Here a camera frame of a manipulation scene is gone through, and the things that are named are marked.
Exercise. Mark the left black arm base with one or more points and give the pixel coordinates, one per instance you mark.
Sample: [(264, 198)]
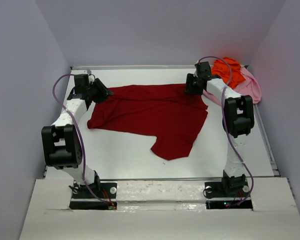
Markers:
[(82, 199)]

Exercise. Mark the metal rail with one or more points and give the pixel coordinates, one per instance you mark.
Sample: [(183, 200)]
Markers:
[(164, 179), (266, 142)]

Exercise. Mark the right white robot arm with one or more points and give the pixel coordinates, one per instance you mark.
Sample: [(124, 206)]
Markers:
[(237, 121)]

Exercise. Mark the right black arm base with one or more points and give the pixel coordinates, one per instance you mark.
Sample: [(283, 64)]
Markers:
[(218, 199)]

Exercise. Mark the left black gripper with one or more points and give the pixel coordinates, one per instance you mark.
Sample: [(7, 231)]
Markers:
[(101, 89)]

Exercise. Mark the right side metal rail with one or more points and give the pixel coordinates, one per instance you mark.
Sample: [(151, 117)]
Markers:
[(266, 142)]

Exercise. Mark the orange t shirt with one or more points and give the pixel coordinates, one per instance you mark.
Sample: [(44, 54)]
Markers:
[(230, 71)]

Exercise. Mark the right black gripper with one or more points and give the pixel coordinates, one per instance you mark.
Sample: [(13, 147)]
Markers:
[(190, 86)]

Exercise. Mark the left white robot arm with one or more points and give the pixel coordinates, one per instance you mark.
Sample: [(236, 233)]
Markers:
[(62, 141)]

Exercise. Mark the dark red t shirt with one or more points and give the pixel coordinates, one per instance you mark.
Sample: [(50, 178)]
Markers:
[(165, 111)]

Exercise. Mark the pink t shirt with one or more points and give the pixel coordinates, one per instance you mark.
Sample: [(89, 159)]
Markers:
[(249, 87)]

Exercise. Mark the front metal rail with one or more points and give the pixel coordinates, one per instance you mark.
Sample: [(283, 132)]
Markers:
[(164, 179)]

